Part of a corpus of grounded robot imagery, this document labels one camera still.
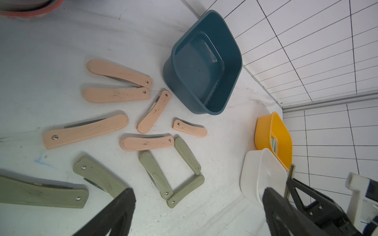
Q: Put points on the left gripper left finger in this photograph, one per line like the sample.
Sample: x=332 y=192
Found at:
x=115 y=219

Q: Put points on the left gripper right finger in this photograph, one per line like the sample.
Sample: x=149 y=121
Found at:
x=285 y=220

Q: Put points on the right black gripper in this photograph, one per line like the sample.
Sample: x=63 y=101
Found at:
x=323 y=212

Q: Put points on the olive green folding knife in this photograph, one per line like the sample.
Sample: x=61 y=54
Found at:
x=96 y=174
x=288 y=181
x=23 y=193
x=185 y=152
x=184 y=190
x=156 y=174

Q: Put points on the white storage box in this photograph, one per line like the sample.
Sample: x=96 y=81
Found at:
x=261 y=169

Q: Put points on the yellow storage box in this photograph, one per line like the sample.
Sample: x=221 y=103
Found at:
x=271 y=133

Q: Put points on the mint green folding knife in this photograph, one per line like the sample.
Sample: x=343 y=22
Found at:
x=274 y=145

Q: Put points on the dark teal storage box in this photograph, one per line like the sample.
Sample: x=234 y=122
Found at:
x=204 y=65

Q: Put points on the pink glass bowl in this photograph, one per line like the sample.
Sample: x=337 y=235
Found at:
x=28 y=9

